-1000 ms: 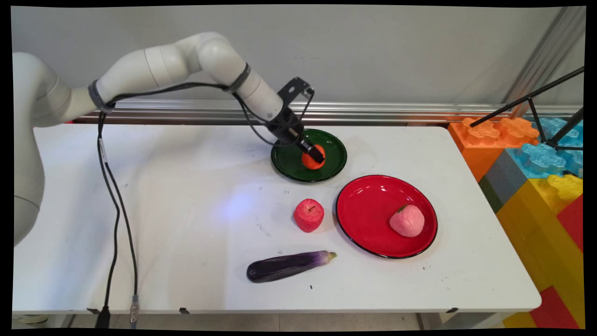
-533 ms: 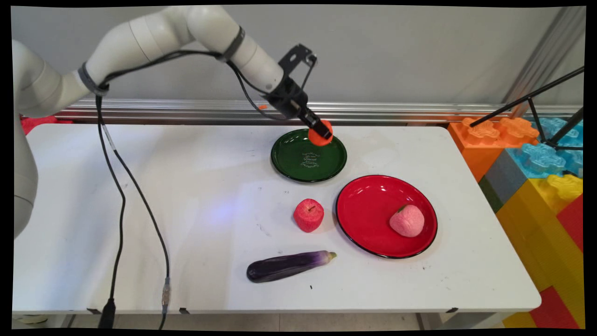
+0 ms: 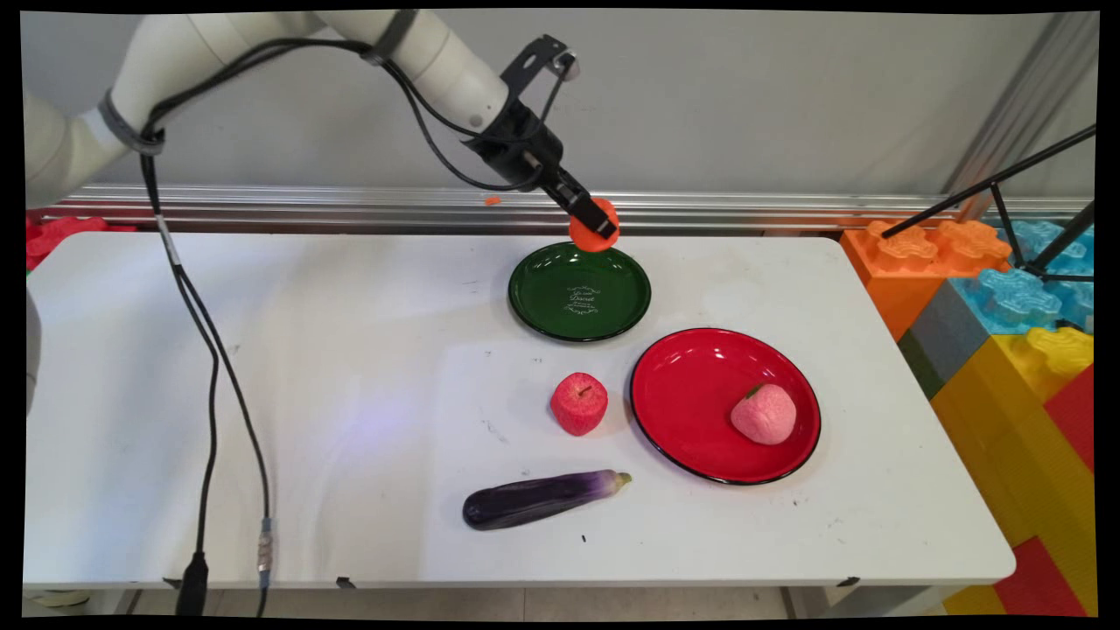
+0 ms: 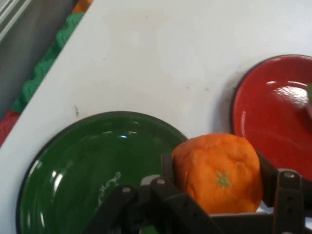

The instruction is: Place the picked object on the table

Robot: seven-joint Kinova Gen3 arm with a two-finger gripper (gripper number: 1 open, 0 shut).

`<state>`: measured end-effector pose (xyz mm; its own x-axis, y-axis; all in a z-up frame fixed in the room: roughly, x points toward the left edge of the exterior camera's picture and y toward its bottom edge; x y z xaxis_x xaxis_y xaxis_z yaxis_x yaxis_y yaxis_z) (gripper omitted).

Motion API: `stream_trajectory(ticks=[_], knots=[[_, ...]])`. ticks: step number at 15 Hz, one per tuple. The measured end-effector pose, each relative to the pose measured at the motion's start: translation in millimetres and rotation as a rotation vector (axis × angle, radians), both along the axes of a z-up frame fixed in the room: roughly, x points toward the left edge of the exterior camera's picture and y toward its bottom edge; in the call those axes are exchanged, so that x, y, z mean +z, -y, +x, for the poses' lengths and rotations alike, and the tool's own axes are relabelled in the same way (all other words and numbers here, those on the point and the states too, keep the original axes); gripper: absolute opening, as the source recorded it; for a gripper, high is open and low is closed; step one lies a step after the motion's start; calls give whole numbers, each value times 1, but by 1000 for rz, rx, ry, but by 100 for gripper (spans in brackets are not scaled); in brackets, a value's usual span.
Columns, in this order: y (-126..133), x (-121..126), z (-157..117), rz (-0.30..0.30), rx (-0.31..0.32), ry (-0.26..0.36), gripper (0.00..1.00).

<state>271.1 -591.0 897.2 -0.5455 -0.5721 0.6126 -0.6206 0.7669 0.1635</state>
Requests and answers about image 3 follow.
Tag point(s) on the red toy apple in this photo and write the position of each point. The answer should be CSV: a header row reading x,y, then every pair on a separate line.
x,y
578,404

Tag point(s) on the purple toy eggplant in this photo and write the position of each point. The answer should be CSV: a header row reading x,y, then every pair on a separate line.
x,y
534,500

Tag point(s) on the red foam puzzle piece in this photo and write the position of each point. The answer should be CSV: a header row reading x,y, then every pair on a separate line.
x,y
61,236

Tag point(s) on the orange toy fruit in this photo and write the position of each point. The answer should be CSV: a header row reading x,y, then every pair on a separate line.
x,y
588,233

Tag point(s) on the dark green enamel plate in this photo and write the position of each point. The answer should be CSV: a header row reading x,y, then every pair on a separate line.
x,y
579,292

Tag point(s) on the red enamel plate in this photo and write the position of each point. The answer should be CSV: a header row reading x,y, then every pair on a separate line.
x,y
700,411

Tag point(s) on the orange foam building block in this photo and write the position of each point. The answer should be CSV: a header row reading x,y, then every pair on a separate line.
x,y
901,262

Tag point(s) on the aluminium rail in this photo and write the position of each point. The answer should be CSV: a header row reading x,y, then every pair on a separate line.
x,y
350,208

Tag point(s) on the blue foam building block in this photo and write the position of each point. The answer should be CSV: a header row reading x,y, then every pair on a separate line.
x,y
1015,297

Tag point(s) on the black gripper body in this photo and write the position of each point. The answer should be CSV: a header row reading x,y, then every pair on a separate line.
x,y
516,140

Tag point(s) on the pink toy peach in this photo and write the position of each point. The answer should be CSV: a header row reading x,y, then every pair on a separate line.
x,y
765,415

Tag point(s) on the black tripod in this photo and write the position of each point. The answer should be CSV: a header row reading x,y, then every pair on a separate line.
x,y
1006,210

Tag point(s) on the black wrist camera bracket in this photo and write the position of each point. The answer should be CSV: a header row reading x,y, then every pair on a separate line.
x,y
534,58

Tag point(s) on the grey foam building block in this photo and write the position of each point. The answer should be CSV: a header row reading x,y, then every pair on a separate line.
x,y
949,337

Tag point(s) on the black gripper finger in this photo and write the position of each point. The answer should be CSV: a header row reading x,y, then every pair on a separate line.
x,y
576,208
595,208

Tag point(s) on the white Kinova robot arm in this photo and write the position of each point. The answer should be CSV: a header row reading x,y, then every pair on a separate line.
x,y
227,61

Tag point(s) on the red foam building block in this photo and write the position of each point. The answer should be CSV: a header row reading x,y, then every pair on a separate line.
x,y
1072,420

